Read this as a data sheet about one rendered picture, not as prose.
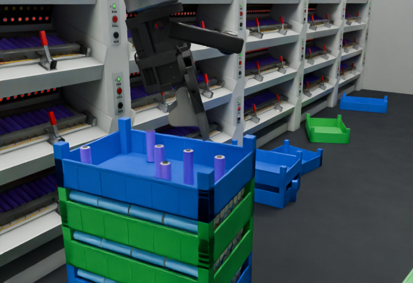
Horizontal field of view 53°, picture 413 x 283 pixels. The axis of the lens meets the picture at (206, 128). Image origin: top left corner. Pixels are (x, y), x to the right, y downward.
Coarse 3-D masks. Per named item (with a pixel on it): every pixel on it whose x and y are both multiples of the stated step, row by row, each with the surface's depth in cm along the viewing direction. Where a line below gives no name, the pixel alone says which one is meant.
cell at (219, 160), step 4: (216, 156) 70; (220, 156) 69; (216, 160) 69; (220, 160) 69; (224, 160) 69; (216, 164) 69; (220, 164) 69; (224, 164) 69; (216, 168) 69; (220, 168) 69; (224, 168) 70; (216, 172) 69; (220, 172) 69; (224, 172) 70; (216, 176) 70; (220, 176) 70; (216, 180) 70
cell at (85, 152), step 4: (80, 148) 74; (84, 148) 74; (88, 148) 74; (80, 152) 74; (84, 152) 73; (88, 152) 74; (84, 156) 74; (88, 156) 74; (84, 160) 74; (88, 160) 74
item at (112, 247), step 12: (84, 240) 76; (96, 240) 75; (108, 240) 74; (120, 252) 72; (132, 252) 71; (144, 252) 70; (228, 252) 74; (156, 264) 70; (168, 264) 68; (180, 264) 67; (216, 264) 69; (192, 276) 68
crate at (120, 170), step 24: (120, 120) 87; (96, 144) 82; (120, 144) 89; (144, 144) 88; (168, 144) 85; (192, 144) 83; (216, 144) 80; (72, 168) 71; (96, 168) 69; (120, 168) 81; (144, 168) 81; (240, 168) 71; (96, 192) 70; (120, 192) 68; (144, 192) 65; (168, 192) 63; (192, 192) 61; (216, 192) 63; (192, 216) 62
